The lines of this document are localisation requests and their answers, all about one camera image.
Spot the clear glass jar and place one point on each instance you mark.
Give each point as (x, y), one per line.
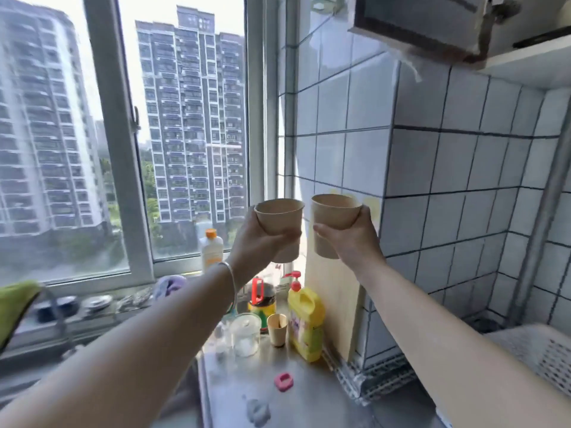
(245, 336)

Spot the white bottle with orange cap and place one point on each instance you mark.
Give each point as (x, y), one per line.
(211, 251)

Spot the metal faucet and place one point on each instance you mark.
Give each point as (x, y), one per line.
(58, 320)

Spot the person's left forearm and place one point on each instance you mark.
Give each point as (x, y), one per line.
(134, 352)

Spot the grey metal pipe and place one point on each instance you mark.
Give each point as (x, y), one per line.
(539, 227)

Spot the metal dish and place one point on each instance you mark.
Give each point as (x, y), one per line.
(96, 302)

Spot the wall cabinet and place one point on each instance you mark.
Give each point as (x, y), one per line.
(428, 22)

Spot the clear wall hook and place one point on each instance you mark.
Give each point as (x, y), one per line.
(325, 4)

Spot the purple cloth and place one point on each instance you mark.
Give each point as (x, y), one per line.
(169, 285)

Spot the yellow detergent bottle, red pump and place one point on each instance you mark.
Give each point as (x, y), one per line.
(305, 325)

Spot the pink plastic clip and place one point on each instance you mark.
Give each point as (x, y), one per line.
(283, 382)

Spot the white plastic basket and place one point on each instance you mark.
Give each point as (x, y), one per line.
(535, 361)

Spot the white plastic grid rack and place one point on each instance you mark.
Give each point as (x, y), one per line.
(379, 378)

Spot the dark jar with red lid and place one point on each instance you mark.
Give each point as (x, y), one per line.
(262, 303)

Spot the person's right forearm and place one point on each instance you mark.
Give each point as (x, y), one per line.
(446, 343)

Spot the person's right thumb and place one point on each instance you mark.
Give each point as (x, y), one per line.
(324, 230)

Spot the person's left thumb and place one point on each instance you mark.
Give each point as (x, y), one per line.
(281, 239)

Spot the person's left hand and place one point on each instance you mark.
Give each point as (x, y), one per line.
(250, 249)

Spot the wooden cutting board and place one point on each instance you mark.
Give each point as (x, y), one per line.
(332, 289)

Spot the dark bowl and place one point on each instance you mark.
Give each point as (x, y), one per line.
(55, 307)

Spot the small brown paper cup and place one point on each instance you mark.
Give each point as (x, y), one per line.
(277, 330)

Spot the white window frame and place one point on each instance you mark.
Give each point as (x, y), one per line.
(118, 142)

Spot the pale blue scrubber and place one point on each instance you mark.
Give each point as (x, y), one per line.
(258, 412)

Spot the person's right hand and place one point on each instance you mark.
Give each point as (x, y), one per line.
(357, 245)

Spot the green cloth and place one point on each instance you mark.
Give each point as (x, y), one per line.
(15, 307)

